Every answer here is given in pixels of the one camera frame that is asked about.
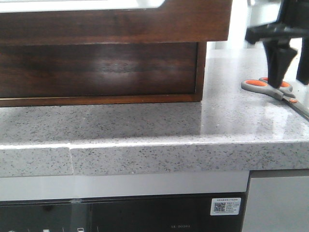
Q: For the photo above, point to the black built-in appliance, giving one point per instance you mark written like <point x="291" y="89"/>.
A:
<point x="152" y="213"/>

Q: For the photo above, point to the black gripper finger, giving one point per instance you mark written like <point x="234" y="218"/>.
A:
<point x="279" y="56"/>
<point x="303" y="66"/>

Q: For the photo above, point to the dark wooden drawer cabinet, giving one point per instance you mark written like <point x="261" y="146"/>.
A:
<point x="200" y="72"/>

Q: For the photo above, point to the white curtain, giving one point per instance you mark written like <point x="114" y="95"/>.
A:
<point x="244" y="14"/>

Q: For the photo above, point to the wooden drawer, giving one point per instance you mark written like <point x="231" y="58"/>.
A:
<point x="175" y="21"/>
<point x="96" y="70"/>

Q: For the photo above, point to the orange grey scissors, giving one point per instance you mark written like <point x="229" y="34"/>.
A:
<point x="283" y="93"/>

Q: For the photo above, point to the grey cabinet door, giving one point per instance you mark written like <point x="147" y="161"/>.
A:
<point x="277" y="201"/>

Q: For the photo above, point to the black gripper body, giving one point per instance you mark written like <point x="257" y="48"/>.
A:
<point x="292" y="22"/>

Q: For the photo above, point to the white tray on cabinet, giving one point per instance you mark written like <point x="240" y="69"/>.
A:
<point x="17" y="6"/>

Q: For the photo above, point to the white QR code sticker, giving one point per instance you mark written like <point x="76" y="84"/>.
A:
<point x="225" y="206"/>

